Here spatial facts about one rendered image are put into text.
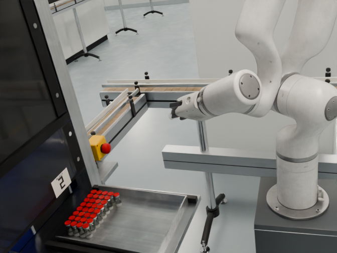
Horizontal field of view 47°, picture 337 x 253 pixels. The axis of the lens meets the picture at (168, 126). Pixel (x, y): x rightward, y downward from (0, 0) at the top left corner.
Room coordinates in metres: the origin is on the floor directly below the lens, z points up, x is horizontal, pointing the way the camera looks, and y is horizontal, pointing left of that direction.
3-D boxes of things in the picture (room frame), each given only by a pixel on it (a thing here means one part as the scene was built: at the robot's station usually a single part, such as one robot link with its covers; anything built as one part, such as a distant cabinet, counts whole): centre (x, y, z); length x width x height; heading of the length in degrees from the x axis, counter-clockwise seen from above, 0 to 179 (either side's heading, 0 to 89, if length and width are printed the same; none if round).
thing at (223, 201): (1.85, -0.18, 0.07); 0.50 x 0.08 x 0.14; 154
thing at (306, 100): (0.93, -0.38, 1.16); 0.19 x 0.12 x 0.24; 27
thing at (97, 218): (1.01, 0.27, 0.90); 0.18 x 0.02 x 0.05; 154
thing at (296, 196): (0.96, -0.36, 0.95); 0.19 x 0.19 x 0.18
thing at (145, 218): (0.97, 0.19, 0.90); 0.34 x 0.26 x 0.04; 64
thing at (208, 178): (1.85, -0.18, 0.46); 0.09 x 0.09 x 0.77; 64
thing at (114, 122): (1.61, 0.29, 0.92); 0.69 x 0.15 x 0.16; 154
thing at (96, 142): (1.29, 0.29, 1.00); 0.08 x 0.07 x 0.07; 64
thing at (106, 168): (1.33, 0.32, 0.87); 0.14 x 0.13 x 0.02; 64
